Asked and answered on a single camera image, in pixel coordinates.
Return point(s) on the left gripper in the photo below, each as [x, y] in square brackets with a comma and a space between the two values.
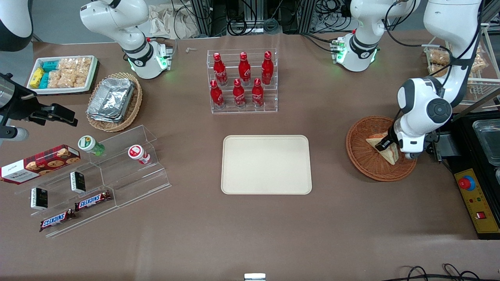
[384, 144]

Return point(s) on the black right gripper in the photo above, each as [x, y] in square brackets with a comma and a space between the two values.
[20, 106]

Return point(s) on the triangle sandwich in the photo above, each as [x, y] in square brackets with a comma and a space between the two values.
[388, 154]

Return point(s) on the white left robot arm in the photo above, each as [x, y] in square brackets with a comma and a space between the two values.
[453, 23]

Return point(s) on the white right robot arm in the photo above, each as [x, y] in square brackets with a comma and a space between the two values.
[117, 19]

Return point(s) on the round brown wicker basket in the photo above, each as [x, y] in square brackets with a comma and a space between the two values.
[363, 152]

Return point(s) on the white rectangular snack tray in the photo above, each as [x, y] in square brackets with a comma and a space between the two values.
[35, 90]

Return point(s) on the oval light wicker basket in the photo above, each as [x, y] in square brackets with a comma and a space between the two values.
[134, 105]

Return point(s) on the beige plastic tray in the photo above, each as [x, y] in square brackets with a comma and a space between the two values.
[265, 164]

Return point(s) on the clear rice cracker bag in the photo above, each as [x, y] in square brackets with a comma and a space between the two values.
[84, 65]
[67, 64]
[76, 80]
[56, 80]

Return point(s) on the teal snack packet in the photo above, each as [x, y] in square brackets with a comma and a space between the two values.
[50, 66]
[44, 80]

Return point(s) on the yellow snack packet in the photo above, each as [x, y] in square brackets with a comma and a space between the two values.
[36, 78]

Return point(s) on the green cap small bottle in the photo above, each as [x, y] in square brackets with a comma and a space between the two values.
[89, 144]

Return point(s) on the red tartan cookie box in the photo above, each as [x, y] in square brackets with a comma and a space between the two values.
[39, 164]

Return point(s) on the stacked aluminium foil trays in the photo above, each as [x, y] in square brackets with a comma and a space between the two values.
[111, 99]

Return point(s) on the small black white box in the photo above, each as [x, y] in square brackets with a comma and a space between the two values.
[39, 198]
[78, 182]

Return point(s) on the black countertop appliance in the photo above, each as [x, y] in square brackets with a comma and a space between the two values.
[465, 136]

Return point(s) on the fried snack bag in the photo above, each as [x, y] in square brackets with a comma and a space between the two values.
[437, 56]
[435, 70]
[479, 60]

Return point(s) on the red emergency stop button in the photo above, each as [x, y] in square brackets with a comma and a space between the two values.
[466, 182]

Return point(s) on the red cap small bottle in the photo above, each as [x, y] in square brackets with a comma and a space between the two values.
[137, 153]

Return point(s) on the Snickers chocolate bar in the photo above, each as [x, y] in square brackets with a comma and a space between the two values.
[56, 220]
[93, 200]

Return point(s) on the metal container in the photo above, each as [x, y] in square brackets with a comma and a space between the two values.
[488, 140]

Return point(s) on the clear acrylic stepped stand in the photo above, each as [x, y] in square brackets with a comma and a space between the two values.
[133, 183]

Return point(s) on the yellow control panel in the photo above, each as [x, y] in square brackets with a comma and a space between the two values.
[478, 203]

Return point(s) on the red cola bottle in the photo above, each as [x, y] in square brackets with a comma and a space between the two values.
[239, 95]
[220, 70]
[267, 69]
[217, 95]
[258, 93]
[245, 69]

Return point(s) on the clear acrylic bottle rack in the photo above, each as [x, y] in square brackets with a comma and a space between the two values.
[242, 109]

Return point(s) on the beige cloth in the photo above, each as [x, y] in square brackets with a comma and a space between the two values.
[168, 21]

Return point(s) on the small clear plastic piece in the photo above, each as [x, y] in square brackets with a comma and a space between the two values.
[191, 50]

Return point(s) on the small white grey device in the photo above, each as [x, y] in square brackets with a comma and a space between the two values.
[254, 277]

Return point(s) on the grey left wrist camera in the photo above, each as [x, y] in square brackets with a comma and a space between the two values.
[411, 155]

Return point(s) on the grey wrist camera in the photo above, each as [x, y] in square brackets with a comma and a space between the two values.
[411, 155]
[13, 134]

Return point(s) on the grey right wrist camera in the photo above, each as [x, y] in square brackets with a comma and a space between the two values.
[13, 134]

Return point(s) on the aluminium frame rack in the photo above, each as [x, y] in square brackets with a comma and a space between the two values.
[207, 17]

